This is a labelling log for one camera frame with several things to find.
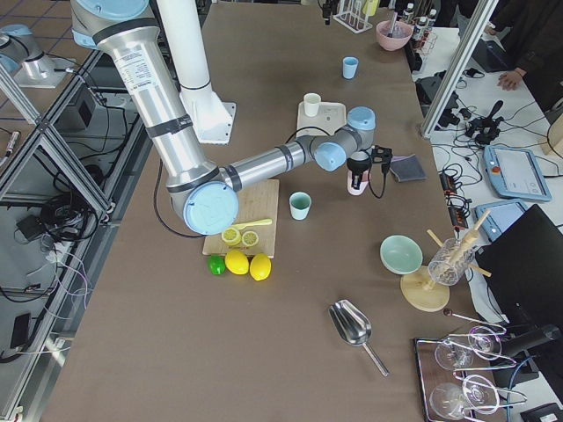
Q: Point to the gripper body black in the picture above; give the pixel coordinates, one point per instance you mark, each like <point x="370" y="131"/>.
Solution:
<point x="355" y="166"/>
<point x="326" y="9"/>

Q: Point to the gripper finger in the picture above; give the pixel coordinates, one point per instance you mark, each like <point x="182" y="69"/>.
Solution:
<point x="353" y="181"/>
<point x="364" y="180"/>

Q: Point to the pink cup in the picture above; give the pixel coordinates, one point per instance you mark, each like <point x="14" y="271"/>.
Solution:
<point x="355" y="192"/>

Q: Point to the light blue cup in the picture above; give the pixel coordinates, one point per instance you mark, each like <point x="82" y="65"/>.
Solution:
<point x="349" y="67"/>

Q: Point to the cream white cup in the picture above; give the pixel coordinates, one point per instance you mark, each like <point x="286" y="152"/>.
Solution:
<point x="311" y="104"/>

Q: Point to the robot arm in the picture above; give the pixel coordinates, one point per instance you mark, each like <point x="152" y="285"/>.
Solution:
<point x="162" y="62"/>

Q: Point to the white tray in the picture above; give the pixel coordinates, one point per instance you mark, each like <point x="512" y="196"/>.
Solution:
<point x="330" y="117"/>

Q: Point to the wine glass rack tray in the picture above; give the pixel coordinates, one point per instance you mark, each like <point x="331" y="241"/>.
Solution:
<point x="455" y="374"/>

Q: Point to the grey folded cloth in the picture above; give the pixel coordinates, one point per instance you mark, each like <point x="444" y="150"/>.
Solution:
<point x="407" y="168"/>

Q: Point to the mint green cup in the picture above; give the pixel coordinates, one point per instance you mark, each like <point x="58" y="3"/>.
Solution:
<point x="300" y="205"/>

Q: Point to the steel tube in bowl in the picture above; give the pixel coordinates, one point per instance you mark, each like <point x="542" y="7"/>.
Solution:
<point x="392" y="24"/>

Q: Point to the pink bowl with ice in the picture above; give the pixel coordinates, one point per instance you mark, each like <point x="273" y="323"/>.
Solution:
<point x="401" y="34"/>

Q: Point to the mint green bowl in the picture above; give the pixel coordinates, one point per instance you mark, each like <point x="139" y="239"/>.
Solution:
<point x="400" y="254"/>

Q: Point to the bamboo cutting board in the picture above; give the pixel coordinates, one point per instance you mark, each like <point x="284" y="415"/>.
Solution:
<point x="256" y="202"/>

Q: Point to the yellow plastic knife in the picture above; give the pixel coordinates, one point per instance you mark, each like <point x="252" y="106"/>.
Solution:
<point x="261" y="222"/>

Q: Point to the clear glass on stand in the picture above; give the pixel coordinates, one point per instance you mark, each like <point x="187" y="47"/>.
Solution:
<point x="444" y="269"/>

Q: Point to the yellow lemon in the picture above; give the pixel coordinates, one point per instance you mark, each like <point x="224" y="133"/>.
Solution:
<point x="260" y="267"/>
<point x="237" y="262"/>

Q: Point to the wooden cup tree stand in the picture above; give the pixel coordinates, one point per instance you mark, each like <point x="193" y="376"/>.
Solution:
<point x="421" y="291"/>

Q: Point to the blue teach pendant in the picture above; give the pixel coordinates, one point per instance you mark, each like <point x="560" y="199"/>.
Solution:
<point x="514" y="173"/>
<point x="502" y="215"/>

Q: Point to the lemon half slice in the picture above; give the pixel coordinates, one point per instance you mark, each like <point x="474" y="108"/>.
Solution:
<point x="231" y="236"/>

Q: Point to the steel scoop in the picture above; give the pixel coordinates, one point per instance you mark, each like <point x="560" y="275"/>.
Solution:
<point x="355" y="329"/>

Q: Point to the green lime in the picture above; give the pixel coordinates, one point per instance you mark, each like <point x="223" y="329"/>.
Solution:
<point x="216" y="264"/>

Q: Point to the seated person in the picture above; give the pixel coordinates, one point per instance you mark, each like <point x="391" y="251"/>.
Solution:
<point x="534" y="43"/>

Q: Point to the white wire cup rack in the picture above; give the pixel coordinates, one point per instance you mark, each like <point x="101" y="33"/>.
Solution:
<point x="355" y="14"/>

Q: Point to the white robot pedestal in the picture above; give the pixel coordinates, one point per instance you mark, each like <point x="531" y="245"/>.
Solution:
<point x="212" y="118"/>

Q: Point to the aluminium frame post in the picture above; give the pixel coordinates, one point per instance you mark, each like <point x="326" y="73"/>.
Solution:
<point x="468" y="42"/>

